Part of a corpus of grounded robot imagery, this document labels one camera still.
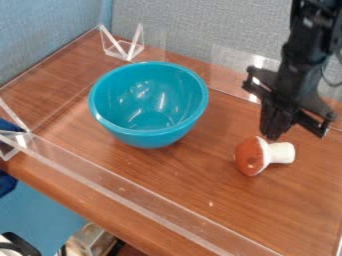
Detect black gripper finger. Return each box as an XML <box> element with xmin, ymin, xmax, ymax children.
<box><xmin>266</xmin><ymin>108</ymin><xmax>298</xmax><ymax>141</ymax></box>
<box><xmin>260</xmin><ymin>101</ymin><xmax>278</xmax><ymax>135</ymax></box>

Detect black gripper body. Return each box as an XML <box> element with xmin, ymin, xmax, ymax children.
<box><xmin>242</xmin><ymin>54</ymin><xmax>337</xmax><ymax>138</ymax></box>

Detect orange and white toy mushroom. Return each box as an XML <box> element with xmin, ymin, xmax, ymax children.
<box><xmin>234</xmin><ymin>136</ymin><xmax>296</xmax><ymax>176</ymax></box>

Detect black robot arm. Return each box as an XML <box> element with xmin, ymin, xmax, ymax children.
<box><xmin>242</xmin><ymin>0</ymin><xmax>342</xmax><ymax>140</ymax></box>

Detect blue plastic bowl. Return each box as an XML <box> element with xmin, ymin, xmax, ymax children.
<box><xmin>89</xmin><ymin>61</ymin><xmax>209</xmax><ymax>149</ymax></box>

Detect clear acrylic front barrier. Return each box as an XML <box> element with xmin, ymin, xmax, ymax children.
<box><xmin>0</xmin><ymin>98</ymin><xmax>282</xmax><ymax>256</ymax></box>

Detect blue cloth object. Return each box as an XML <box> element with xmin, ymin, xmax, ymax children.
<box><xmin>0</xmin><ymin>118</ymin><xmax>24</xmax><ymax>198</ymax></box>

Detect black and white object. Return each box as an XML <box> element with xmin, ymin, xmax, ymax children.
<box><xmin>0</xmin><ymin>232</ymin><xmax>42</xmax><ymax>256</ymax></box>

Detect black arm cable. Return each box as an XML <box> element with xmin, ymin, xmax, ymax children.
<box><xmin>320</xmin><ymin>49</ymin><xmax>342</xmax><ymax>88</ymax></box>

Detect clear acrylic corner bracket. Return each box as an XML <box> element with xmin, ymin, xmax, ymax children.
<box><xmin>99</xmin><ymin>23</ymin><xmax>145</xmax><ymax>62</ymax></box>

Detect grey metal table frame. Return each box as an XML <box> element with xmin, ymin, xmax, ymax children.
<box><xmin>55</xmin><ymin>222</ymin><xmax>118</xmax><ymax>256</ymax></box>

